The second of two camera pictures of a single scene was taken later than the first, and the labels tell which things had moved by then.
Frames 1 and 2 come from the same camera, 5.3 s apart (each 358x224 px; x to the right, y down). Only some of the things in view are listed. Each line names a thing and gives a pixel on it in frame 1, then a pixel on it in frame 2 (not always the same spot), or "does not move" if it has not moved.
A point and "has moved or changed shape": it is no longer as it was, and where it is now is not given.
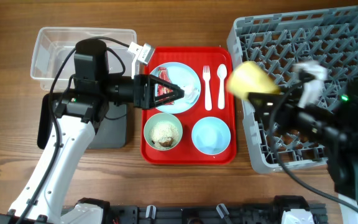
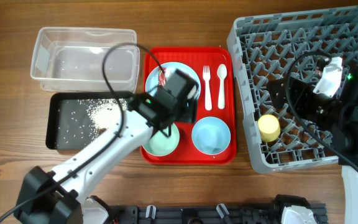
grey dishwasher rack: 265,50 does not move
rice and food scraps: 164,135 has moved or changed shape
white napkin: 190,93 does not move
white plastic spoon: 222,73 does not move
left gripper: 143,101 to 190,111
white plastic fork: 206,74 does not move
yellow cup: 250,77 to 270,128
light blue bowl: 211,135 does not move
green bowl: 163,131 has moved or changed shape
